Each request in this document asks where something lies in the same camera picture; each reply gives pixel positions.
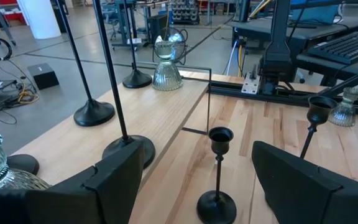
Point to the black keyboard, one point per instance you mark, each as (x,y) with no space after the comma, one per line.
(346,48)

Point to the grey workshop desk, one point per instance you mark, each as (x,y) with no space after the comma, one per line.
(126,21)

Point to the parts rack with bins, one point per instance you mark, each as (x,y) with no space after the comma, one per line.
(185,12)

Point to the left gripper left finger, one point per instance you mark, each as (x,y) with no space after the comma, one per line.
(113,193)

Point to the black aluminium table frame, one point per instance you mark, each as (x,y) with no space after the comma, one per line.
(291,99)

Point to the computer monitor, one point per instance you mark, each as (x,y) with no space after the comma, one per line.
(315,14)

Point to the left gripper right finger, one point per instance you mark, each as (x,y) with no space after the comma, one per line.
(291,193)

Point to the wooden shelf riser black legs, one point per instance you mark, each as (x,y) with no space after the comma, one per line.
(154,112)

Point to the short black candlestick holder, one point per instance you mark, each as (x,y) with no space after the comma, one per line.
(216,207)

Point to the medium black candlestick holder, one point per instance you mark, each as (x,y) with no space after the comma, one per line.
(319,110)

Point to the black floor box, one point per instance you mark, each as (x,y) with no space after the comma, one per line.
(43,75)

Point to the white round column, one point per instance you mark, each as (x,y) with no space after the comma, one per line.
(40,21)

